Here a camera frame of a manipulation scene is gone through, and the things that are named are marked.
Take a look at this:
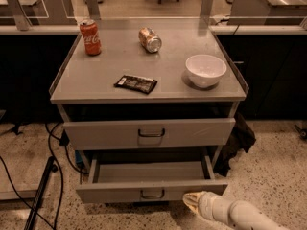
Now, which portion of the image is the black snack packet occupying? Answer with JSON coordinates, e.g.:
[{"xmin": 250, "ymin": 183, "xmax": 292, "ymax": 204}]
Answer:
[{"xmin": 114, "ymin": 75, "xmax": 157, "ymax": 94}]

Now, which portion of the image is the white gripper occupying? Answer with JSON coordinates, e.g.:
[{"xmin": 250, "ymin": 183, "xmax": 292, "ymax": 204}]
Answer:
[{"xmin": 183, "ymin": 192, "xmax": 232, "ymax": 224}]

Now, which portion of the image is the white bowl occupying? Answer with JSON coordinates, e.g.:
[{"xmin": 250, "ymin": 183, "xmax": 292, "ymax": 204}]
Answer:
[{"xmin": 185, "ymin": 55, "xmax": 227, "ymax": 88}]

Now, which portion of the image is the red coca-cola can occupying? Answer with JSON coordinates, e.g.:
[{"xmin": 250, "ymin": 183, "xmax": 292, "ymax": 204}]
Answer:
[{"xmin": 80, "ymin": 19, "xmax": 101, "ymax": 56}]

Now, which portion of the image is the dark cloth on floor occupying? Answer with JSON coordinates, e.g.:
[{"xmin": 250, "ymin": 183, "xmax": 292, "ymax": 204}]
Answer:
[{"xmin": 214, "ymin": 112, "xmax": 256, "ymax": 176}]

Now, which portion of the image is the grey top drawer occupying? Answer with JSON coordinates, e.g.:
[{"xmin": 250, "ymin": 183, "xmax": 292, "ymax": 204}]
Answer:
[{"xmin": 64, "ymin": 118, "xmax": 235, "ymax": 150}]

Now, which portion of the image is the orange can lying down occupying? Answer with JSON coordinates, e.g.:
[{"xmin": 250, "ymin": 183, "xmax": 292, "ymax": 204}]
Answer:
[{"xmin": 138, "ymin": 27, "xmax": 162, "ymax": 53}]

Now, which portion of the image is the black floor cable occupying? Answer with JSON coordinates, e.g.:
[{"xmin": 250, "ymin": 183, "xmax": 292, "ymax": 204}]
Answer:
[{"xmin": 0, "ymin": 122, "xmax": 89, "ymax": 230}]

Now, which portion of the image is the grey metal drawer cabinet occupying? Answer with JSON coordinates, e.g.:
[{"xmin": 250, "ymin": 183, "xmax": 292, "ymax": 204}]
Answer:
[{"xmin": 51, "ymin": 18, "xmax": 247, "ymax": 165}]

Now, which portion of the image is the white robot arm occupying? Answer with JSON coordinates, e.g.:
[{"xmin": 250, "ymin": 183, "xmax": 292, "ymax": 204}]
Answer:
[{"xmin": 183, "ymin": 191, "xmax": 290, "ymax": 230}]

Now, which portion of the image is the grey drawer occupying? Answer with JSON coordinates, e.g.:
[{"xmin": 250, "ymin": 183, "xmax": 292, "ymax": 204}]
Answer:
[
  {"xmin": 76, "ymin": 159, "xmax": 227, "ymax": 203},
  {"xmin": 64, "ymin": 118, "xmax": 235, "ymax": 150}
]

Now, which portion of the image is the grey desk background right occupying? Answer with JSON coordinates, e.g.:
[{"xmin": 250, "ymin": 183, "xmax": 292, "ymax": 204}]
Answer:
[{"xmin": 228, "ymin": 0, "xmax": 307, "ymax": 25}]

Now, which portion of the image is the black bar on floor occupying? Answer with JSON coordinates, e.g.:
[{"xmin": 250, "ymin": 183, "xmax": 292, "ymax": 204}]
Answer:
[{"xmin": 24, "ymin": 156, "xmax": 55, "ymax": 230}]

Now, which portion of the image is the clear acrylic barrier panel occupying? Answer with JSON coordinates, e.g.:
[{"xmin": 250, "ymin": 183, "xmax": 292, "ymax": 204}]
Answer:
[{"xmin": 0, "ymin": 0, "xmax": 307, "ymax": 32}]

